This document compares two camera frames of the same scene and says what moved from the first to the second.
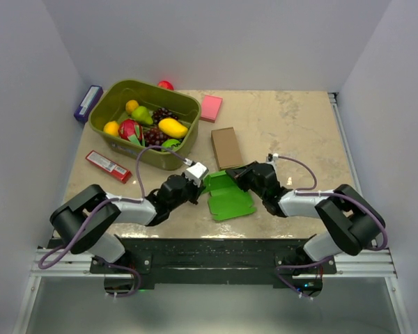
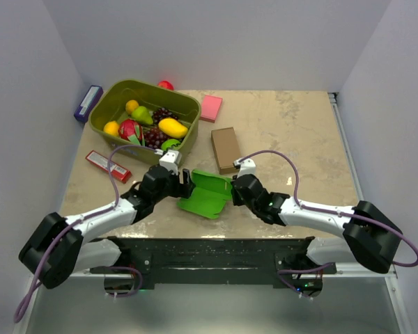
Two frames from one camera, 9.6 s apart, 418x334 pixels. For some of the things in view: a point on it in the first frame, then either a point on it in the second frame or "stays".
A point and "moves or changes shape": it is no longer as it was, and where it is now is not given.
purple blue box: [88, 103] stays
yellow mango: [173, 127] stays
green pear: [142, 115] stays
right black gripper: [240, 174] -> [236, 200]
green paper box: [227, 200] moves or changes shape
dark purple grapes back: [162, 113] stays
